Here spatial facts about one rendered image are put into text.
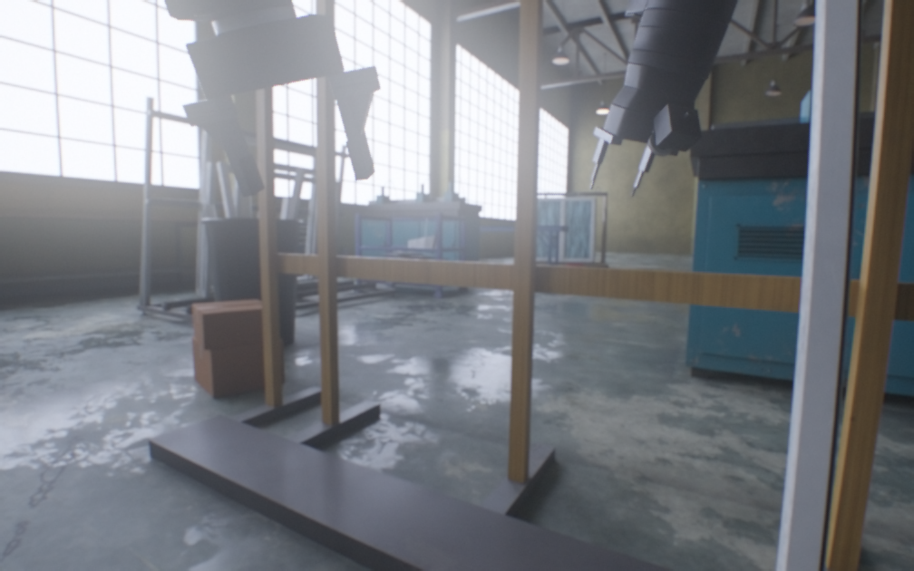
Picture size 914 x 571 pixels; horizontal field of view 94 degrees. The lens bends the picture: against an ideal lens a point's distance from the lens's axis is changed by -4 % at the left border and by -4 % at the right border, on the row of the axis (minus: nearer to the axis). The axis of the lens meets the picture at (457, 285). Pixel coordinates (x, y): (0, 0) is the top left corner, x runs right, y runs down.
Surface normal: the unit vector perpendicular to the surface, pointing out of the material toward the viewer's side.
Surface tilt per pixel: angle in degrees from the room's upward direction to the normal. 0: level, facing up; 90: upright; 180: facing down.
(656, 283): 90
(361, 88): 114
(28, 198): 90
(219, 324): 90
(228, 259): 94
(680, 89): 122
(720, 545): 0
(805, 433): 82
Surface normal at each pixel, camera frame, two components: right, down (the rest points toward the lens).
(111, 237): 0.87, 0.07
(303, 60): -0.12, 0.50
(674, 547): 0.01, -0.99
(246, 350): 0.69, 0.09
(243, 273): 0.19, 0.18
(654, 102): 0.10, 0.45
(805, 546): -0.49, -0.05
